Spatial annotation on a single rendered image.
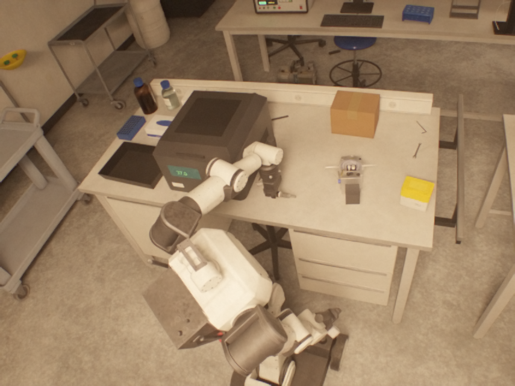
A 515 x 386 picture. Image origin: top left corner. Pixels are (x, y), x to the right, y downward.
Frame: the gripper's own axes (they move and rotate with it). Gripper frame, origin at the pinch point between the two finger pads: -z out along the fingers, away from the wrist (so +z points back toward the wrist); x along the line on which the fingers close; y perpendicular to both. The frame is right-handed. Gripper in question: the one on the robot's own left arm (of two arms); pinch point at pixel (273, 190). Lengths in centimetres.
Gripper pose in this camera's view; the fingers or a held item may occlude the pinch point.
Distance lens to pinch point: 175.3
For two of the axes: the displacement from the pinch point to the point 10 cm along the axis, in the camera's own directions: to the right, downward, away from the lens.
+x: 3.1, -7.5, 5.9
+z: -1.6, -6.5, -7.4
